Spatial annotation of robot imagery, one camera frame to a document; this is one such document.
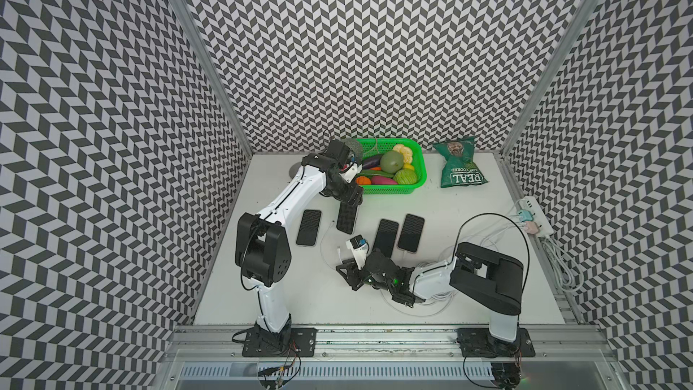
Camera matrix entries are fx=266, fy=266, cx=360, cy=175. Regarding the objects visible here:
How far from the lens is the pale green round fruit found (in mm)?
1067

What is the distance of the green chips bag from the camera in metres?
1.07

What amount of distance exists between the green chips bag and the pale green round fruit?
0.61 feet

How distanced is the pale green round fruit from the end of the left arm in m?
0.27

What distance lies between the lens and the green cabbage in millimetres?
1009

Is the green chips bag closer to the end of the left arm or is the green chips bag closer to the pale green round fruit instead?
the pale green round fruit

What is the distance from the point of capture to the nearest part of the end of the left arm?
2.11ft
